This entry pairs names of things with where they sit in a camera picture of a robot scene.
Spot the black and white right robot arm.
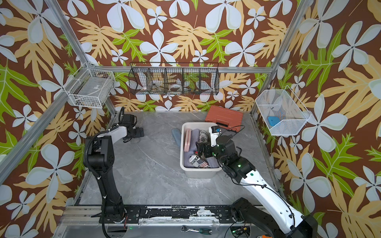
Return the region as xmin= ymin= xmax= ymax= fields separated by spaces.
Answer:
xmin=196 ymin=135 xmax=318 ymax=238

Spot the pink glasses case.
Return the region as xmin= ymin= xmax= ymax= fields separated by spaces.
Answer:
xmin=184 ymin=129 xmax=191 ymax=152

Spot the lilac fabric glasses case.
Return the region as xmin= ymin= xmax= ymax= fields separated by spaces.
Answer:
xmin=190 ymin=129 xmax=200 ymax=152

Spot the blue object in basket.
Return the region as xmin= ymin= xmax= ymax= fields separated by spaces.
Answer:
xmin=267 ymin=116 xmax=281 ymax=127

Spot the light blue fabric glasses case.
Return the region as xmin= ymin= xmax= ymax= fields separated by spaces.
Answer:
xmin=171 ymin=129 xmax=182 ymax=148

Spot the white wire basket left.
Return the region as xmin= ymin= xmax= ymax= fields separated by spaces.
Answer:
xmin=64 ymin=63 xmax=116 ymax=109

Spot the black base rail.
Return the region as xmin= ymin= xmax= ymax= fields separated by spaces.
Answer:
xmin=104 ymin=205 xmax=245 ymax=224

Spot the flag newspaper glasses case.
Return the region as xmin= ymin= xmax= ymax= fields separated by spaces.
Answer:
xmin=189 ymin=154 xmax=210 ymax=169

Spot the white wire basket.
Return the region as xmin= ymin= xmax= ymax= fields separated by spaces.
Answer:
xmin=256 ymin=87 xmax=312 ymax=137
xmin=64 ymin=63 xmax=116 ymax=109

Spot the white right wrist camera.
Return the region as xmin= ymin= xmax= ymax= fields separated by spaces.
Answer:
xmin=209 ymin=126 xmax=221 ymax=147

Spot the purple fabric glasses case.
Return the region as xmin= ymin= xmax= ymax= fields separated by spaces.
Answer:
xmin=206 ymin=157 xmax=220 ymax=169

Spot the white wire basket right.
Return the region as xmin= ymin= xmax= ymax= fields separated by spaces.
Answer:
xmin=256 ymin=87 xmax=312 ymax=137

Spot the black wire basket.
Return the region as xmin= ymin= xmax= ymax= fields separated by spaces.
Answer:
xmin=127 ymin=62 xmax=220 ymax=95

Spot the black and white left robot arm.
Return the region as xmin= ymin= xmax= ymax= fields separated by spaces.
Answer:
xmin=83 ymin=112 xmax=144 ymax=223

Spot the cream plastic storage box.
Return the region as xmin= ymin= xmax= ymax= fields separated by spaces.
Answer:
xmin=180 ymin=122 xmax=222 ymax=179

